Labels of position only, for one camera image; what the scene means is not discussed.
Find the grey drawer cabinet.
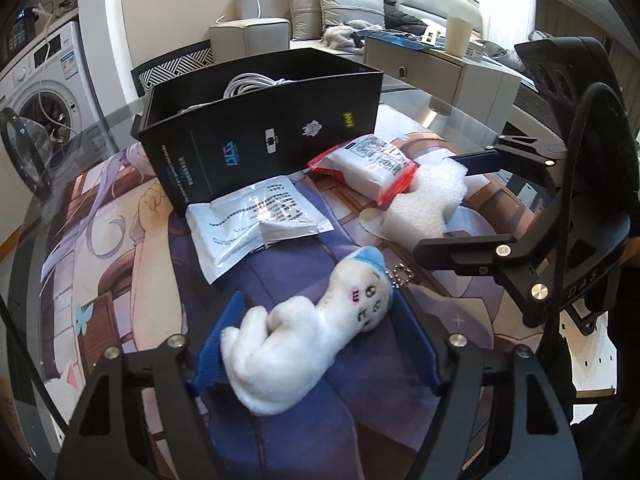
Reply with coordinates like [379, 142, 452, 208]
[363, 38, 521, 133]

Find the red white snack packet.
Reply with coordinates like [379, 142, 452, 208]
[308, 134, 418, 206]

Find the grey sofa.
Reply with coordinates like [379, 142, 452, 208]
[209, 0, 483, 63]

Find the grey cushion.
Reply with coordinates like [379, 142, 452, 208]
[320, 0, 385, 28]

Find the black jacket on sofa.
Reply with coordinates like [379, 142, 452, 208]
[384, 0, 426, 36]

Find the beige cushion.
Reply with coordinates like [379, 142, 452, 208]
[288, 0, 322, 41]

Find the white paper cup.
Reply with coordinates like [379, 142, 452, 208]
[445, 15, 473, 58]

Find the blue book on cabinet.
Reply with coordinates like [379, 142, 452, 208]
[364, 30, 444, 52]

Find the glass round table top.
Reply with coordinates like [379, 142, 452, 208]
[8, 99, 589, 479]

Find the white cable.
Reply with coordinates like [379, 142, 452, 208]
[221, 71, 302, 102]

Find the white printed plastic pouch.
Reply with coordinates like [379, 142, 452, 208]
[170, 101, 224, 141]

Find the anime printed desk mat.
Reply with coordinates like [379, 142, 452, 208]
[41, 146, 542, 479]

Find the grey fluffy cloth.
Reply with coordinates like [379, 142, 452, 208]
[321, 20, 384, 54]

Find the white plush toy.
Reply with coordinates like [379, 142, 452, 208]
[220, 246, 393, 416]

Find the white foam piece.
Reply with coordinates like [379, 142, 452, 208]
[381, 158, 468, 252]

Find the white washing machine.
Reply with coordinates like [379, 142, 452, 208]
[1, 20, 101, 200]

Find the black pressure cooker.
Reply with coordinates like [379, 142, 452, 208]
[1, 8, 38, 65]

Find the black cardboard box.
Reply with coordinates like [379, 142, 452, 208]
[138, 49, 383, 214]

